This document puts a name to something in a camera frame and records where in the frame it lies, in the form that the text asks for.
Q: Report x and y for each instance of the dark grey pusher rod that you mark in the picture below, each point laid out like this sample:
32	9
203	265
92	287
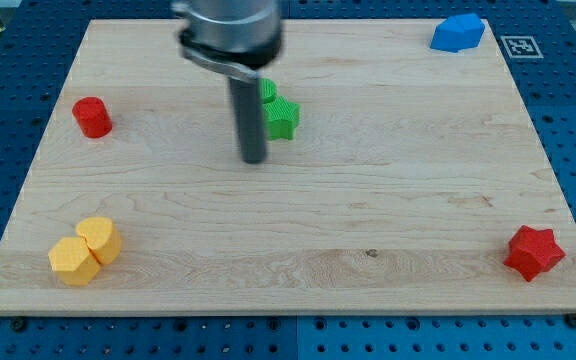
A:
247	103

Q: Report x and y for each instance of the green star block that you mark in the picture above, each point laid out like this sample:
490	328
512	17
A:
282	118

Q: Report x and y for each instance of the red star block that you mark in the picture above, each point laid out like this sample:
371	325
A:
533	251

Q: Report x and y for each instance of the green cylinder block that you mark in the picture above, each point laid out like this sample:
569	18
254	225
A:
268	90

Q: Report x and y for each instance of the red cylinder block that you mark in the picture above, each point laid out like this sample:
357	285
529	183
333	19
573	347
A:
92	117

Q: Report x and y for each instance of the wooden board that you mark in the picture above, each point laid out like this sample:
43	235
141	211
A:
410	171

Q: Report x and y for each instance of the blue pentagon block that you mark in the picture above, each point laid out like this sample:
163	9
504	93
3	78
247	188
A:
458	32

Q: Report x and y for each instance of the yellow hexagon block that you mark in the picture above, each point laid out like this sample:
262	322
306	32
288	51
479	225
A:
72	261

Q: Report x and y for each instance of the white fiducial marker tag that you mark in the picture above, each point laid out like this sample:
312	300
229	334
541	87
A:
521	47

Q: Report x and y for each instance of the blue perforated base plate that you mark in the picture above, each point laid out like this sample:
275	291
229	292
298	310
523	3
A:
37	48

